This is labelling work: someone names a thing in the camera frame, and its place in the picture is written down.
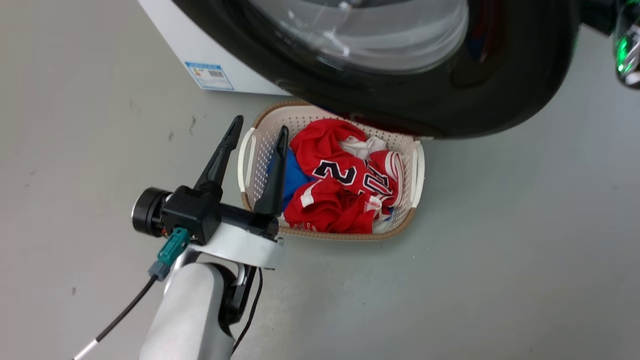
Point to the blue garment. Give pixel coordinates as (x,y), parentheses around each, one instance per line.
(296,177)

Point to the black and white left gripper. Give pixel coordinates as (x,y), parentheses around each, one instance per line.
(200,210)

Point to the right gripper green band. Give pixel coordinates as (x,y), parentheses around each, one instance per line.
(628,45)

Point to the white garment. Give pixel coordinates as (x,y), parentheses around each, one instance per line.
(364,146)

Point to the black round washing machine door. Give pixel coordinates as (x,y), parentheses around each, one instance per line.
(510,75)

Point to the white washing machine body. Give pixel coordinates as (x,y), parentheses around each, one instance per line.
(195,40)

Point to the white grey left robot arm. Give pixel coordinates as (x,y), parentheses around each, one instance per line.
(190,315)

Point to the red basketball jersey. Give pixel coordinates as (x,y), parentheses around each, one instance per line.
(330,200)

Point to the blue energy label sticker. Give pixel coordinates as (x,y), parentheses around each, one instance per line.
(210,76)

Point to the white perforated laundry basket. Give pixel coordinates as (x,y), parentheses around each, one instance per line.
(260,130)

